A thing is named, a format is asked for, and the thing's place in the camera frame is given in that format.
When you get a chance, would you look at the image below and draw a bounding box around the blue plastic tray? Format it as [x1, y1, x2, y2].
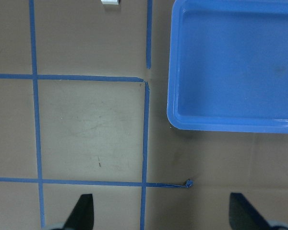
[167, 0, 288, 134]

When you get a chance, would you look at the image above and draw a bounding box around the white building block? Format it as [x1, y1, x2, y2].
[101, 0, 119, 5]

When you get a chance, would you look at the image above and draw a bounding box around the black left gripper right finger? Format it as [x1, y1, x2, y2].
[229, 193, 271, 230]

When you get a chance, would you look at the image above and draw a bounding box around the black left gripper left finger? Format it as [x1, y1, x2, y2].
[64, 194, 94, 230]

